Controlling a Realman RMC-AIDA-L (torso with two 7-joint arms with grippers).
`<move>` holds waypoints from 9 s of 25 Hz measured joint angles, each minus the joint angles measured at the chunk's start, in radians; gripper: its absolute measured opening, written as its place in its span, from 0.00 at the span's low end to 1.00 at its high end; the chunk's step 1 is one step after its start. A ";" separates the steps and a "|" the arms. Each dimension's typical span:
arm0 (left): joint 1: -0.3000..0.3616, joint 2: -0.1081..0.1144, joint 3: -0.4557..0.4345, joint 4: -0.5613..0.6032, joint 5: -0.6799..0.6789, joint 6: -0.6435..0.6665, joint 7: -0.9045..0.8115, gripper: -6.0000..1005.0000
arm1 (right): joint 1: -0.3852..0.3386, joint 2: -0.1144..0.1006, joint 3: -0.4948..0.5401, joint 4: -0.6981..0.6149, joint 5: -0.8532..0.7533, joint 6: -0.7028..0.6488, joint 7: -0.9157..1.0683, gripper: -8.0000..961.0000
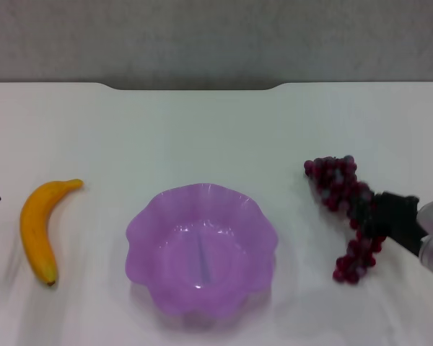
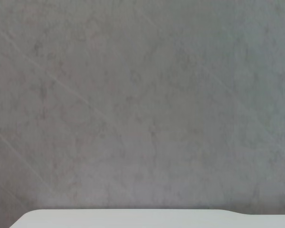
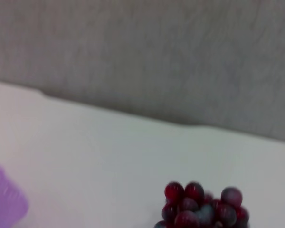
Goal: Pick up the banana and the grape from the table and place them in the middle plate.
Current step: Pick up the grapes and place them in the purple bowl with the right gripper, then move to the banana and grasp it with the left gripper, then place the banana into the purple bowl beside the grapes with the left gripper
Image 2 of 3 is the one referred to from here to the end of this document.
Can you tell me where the grey partition with white frame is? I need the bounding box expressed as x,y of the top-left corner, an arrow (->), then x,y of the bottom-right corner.
0,0 -> 285,228

